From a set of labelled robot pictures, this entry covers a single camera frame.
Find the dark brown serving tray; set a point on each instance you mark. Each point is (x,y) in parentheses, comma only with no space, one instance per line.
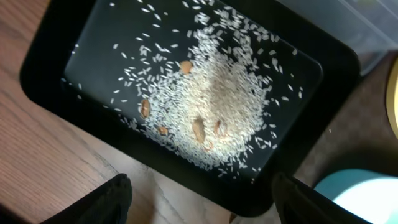
(360,136)

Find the yellow plate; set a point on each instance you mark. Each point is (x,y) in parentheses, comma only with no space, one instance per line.
(391,98)

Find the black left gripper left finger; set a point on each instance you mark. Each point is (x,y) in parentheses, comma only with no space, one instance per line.
(108,204)

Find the rice leftovers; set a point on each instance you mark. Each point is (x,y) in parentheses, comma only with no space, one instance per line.
(197,77)

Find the black waste tray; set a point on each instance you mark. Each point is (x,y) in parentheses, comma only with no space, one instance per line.
(329,71)

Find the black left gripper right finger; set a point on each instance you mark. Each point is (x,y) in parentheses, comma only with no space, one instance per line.
(298,203)

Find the clear plastic waste bin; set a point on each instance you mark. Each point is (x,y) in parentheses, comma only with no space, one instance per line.
(369,27)

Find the light blue bowl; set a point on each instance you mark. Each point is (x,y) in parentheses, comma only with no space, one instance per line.
(369,195)

